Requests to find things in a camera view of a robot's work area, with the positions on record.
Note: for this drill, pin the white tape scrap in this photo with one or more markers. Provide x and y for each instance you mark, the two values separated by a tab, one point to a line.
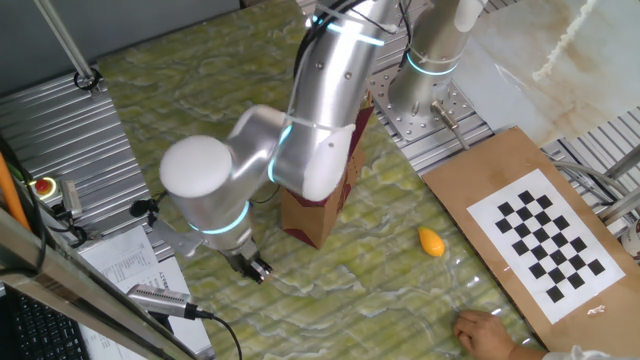
596	310

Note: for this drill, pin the printed white paper sheet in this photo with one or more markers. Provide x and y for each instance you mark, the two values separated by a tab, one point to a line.
120	255
170	270

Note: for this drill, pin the aluminium frame pole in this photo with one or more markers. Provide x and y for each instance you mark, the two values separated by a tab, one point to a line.
62	37

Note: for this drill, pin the grey metal connector box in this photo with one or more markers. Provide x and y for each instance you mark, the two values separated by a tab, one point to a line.
70	197

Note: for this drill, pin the black keyboard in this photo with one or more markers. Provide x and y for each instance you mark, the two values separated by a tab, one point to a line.
45	330

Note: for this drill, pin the maroon brown paper bag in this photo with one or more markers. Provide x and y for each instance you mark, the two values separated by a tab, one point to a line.
310	220

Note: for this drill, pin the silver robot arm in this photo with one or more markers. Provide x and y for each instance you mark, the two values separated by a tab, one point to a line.
330	75

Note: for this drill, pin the silver depth camera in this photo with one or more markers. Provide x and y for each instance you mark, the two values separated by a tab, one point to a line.
160	300

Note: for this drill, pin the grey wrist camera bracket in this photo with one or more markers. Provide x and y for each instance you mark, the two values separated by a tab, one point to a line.
177	239

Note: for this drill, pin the person's bare hand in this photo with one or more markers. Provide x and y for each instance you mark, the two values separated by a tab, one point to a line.
482	335

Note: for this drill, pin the beige marble pattern sheet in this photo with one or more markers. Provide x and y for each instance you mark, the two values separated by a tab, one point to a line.
550	60

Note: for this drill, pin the red emergency stop button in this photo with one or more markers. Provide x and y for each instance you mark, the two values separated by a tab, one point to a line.
44	186

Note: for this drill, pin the checkerboard calibration sheet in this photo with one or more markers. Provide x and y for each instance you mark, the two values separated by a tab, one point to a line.
550	250

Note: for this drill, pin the white red round object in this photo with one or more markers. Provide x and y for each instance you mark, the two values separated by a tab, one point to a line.
632	240

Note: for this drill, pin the metal frame bar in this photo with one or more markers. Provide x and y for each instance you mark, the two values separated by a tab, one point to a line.
75	285

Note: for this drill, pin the brown cardboard board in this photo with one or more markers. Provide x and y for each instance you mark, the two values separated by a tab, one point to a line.
460	200

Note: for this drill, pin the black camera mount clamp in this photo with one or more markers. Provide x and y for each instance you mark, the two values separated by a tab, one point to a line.
162	321

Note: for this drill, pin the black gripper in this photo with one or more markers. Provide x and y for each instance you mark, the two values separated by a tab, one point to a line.
242	255

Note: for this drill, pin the yellow toy mango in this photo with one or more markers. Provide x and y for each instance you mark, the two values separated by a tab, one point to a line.
431	242

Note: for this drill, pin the green marble pattern mat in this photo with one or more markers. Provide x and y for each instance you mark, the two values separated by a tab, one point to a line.
350	300

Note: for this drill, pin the metal connector rod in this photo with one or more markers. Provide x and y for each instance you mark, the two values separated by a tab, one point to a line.
450	124

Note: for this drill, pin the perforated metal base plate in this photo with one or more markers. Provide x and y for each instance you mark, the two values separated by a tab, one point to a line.
400	125

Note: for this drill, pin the aluminium profile bar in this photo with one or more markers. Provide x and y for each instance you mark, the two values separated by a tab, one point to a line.
625	162
622	205

